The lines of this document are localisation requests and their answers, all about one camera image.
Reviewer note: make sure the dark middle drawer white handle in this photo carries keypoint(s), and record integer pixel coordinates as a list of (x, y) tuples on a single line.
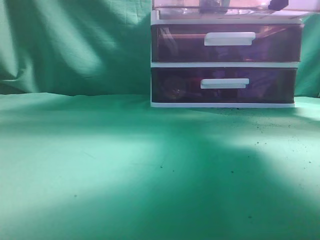
[(278, 43)]

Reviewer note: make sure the white frame drawer cabinet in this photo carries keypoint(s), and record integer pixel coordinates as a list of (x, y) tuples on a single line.
[(155, 20)]

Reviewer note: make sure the dark bottom drawer white handle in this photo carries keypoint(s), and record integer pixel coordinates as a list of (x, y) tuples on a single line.
[(223, 85)]

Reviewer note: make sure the dark drawer white handle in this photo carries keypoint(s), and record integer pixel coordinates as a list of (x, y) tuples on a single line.
[(278, 43), (223, 85)]

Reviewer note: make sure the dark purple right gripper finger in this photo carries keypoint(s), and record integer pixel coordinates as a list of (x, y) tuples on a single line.
[(277, 5)]

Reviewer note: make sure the translucent top drawer white handle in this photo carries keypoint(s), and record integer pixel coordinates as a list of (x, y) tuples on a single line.
[(232, 9)]

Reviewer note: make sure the green cloth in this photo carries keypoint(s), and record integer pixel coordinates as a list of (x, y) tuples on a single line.
[(83, 155)]

